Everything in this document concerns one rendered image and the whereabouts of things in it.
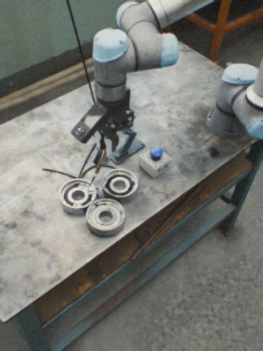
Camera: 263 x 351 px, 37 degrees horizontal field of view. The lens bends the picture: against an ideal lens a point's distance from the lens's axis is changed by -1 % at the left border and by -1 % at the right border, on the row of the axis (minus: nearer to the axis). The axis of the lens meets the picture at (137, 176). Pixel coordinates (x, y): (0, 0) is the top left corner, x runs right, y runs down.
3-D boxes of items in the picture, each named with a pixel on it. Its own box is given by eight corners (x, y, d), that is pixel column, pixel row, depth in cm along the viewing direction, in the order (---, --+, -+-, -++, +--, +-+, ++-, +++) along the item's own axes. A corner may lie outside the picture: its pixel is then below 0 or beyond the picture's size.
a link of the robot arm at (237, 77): (240, 88, 138) (251, 55, 128) (260, 113, 130) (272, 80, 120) (210, 94, 135) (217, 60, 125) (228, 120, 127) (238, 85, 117)
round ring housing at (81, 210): (98, 215, 113) (98, 206, 110) (60, 218, 112) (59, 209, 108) (95, 186, 119) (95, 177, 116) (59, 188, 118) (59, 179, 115)
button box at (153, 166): (153, 179, 122) (155, 168, 119) (138, 165, 126) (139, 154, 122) (172, 166, 126) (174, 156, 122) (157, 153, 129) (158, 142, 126)
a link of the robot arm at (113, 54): (136, 42, 83) (97, 48, 81) (134, 85, 91) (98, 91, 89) (125, 23, 87) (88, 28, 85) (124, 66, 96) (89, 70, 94)
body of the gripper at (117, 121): (134, 128, 106) (136, 92, 97) (109, 143, 102) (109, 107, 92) (114, 113, 109) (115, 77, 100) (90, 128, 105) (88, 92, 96)
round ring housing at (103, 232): (127, 235, 109) (127, 227, 106) (89, 240, 107) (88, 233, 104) (120, 204, 116) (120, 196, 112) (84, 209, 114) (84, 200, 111)
